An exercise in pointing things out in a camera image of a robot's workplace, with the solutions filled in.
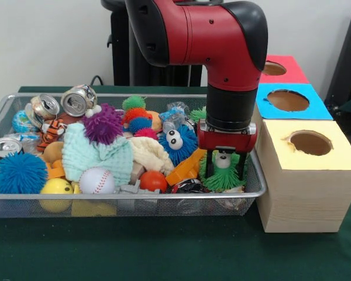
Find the cream cloth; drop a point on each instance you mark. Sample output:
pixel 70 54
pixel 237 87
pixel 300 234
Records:
pixel 149 152

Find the dark green tablecloth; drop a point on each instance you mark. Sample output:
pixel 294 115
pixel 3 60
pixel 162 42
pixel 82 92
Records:
pixel 163 248

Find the purple spiky toy with eyes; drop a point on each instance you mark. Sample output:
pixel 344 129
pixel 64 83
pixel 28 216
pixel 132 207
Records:
pixel 103 126

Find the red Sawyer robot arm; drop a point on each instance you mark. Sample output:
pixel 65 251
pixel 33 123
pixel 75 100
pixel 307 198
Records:
pixel 207 38

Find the green spiky toy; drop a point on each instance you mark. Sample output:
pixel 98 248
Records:
pixel 223 180

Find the shallow mesh bin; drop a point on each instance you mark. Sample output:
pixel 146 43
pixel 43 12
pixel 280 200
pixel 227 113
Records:
pixel 134 205

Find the white baseball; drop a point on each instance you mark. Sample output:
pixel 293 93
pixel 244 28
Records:
pixel 97 180

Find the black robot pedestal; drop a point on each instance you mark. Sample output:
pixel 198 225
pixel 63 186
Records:
pixel 120 44

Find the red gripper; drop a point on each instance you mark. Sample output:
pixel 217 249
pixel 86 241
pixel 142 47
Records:
pixel 226 142

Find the blue spiky toy with eyes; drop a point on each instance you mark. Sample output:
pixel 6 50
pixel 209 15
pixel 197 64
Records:
pixel 184 146

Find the orange ball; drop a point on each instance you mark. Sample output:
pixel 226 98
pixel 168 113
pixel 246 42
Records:
pixel 153 181

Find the crushed silver can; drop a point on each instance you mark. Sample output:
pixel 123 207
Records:
pixel 77 101

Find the wooden box with three holes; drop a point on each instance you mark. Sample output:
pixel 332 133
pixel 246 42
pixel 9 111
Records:
pixel 304 199

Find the blue spiky ball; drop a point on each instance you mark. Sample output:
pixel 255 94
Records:
pixel 20 174

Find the mint green cloth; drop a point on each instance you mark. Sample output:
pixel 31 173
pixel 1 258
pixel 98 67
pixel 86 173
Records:
pixel 85 152

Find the yellow smiley ball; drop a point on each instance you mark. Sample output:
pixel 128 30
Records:
pixel 55 187

